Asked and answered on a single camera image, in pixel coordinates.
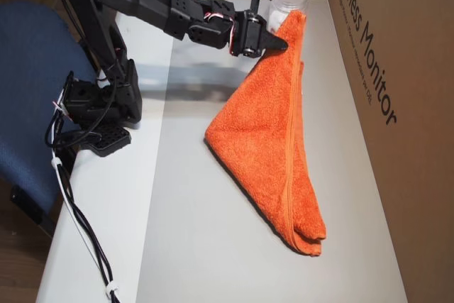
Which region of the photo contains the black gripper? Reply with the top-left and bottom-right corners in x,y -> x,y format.
230,11 -> 289,59

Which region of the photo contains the orange terry towel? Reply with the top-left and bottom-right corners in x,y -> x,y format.
204,10 -> 328,258

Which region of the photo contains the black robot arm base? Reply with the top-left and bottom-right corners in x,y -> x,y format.
58,57 -> 143,158

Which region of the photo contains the brown Business Monitor cardboard box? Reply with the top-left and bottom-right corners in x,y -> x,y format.
328,0 -> 454,303

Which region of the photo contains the grey table mat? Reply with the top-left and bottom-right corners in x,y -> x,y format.
136,0 -> 409,303

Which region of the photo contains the blue fabric office chair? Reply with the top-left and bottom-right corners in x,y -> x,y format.
0,0 -> 99,238

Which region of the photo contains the white cable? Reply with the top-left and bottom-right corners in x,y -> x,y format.
51,159 -> 114,303

